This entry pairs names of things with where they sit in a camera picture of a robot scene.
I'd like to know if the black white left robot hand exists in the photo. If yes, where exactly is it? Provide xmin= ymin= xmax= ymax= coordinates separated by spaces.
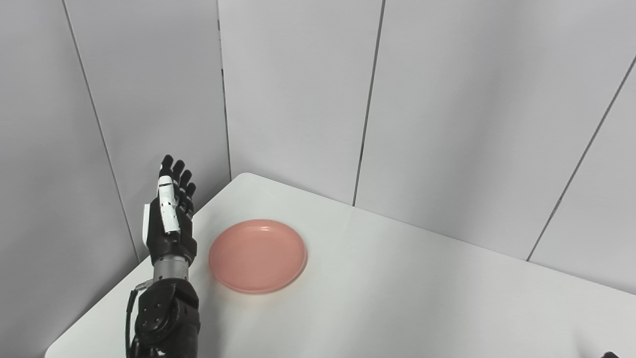
xmin=142 ymin=155 xmax=198 ymax=264

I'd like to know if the pink round plate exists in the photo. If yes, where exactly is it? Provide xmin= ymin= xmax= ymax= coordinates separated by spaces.
xmin=209 ymin=219 xmax=308 ymax=295

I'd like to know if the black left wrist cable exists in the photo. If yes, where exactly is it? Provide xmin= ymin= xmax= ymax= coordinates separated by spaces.
xmin=125 ymin=279 xmax=153 ymax=358

